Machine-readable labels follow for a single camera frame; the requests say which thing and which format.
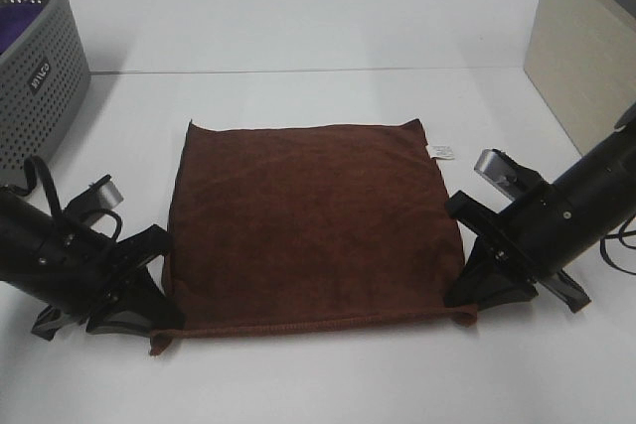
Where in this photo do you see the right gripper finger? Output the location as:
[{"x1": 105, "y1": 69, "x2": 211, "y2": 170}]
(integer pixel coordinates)
[
  {"x1": 539, "y1": 270, "x2": 591, "y2": 314},
  {"x1": 443, "y1": 237, "x2": 538, "y2": 306}
]

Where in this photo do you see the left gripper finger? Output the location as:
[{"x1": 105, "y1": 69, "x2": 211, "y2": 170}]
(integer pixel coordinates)
[
  {"x1": 31, "y1": 307, "x2": 74, "y2": 342},
  {"x1": 86, "y1": 268, "x2": 185, "y2": 336}
]

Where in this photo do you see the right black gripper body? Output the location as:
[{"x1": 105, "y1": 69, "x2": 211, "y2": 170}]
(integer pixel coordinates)
[{"x1": 445, "y1": 180, "x2": 576, "y2": 285}]

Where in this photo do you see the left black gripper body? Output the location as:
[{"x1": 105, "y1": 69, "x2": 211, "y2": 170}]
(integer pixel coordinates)
[{"x1": 38, "y1": 225, "x2": 172, "y2": 318}]

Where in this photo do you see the brown towel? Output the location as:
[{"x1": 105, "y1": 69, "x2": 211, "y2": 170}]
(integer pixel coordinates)
[{"x1": 150, "y1": 119, "x2": 477, "y2": 355}]

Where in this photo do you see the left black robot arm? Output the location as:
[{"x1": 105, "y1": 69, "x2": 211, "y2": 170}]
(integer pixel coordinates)
[{"x1": 1, "y1": 191, "x2": 185, "y2": 341}]

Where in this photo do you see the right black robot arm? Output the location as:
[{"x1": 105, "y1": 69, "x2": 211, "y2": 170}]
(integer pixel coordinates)
[{"x1": 443, "y1": 108, "x2": 635, "y2": 313}]

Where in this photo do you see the beige storage bin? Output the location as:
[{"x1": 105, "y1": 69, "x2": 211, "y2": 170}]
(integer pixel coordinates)
[{"x1": 524, "y1": 0, "x2": 635, "y2": 153}]

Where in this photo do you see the grey perforated laundry basket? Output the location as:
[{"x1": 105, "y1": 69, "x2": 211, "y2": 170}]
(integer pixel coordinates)
[{"x1": 1, "y1": 0, "x2": 90, "y2": 185}]

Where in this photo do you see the purple cloth in basket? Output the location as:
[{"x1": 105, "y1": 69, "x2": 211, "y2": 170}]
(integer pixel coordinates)
[{"x1": 0, "y1": 4, "x2": 43, "y2": 54}]

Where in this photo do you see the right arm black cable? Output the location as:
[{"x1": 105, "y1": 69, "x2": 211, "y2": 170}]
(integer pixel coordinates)
[{"x1": 598, "y1": 217, "x2": 636, "y2": 276}]

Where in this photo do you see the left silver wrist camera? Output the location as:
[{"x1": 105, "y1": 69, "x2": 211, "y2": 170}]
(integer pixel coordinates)
[{"x1": 82, "y1": 175, "x2": 123, "y2": 212}]

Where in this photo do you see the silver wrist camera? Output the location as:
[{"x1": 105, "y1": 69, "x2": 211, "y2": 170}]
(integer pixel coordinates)
[
  {"x1": 82, "y1": 175, "x2": 123, "y2": 212},
  {"x1": 474, "y1": 149, "x2": 532, "y2": 201}
]

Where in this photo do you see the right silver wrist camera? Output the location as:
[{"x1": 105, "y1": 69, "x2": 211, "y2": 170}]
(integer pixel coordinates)
[{"x1": 474, "y1": 149, "x2": 532, "y2": 201}]

